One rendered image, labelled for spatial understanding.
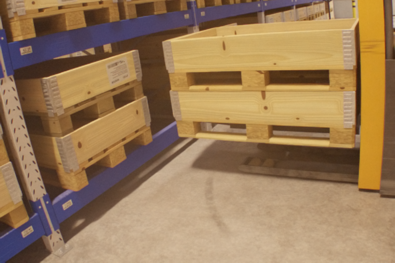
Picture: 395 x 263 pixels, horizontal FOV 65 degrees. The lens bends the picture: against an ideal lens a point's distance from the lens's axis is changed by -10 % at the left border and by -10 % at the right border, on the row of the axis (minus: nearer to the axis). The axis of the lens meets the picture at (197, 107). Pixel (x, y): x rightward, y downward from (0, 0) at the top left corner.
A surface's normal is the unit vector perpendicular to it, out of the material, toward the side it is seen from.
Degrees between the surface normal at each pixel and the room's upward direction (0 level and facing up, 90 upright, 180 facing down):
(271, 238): 0
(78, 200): 90
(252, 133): 90
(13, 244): 90
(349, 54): 90
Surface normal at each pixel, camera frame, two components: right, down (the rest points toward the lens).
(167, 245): -0.13, -0.95
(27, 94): -0.47, 0.31
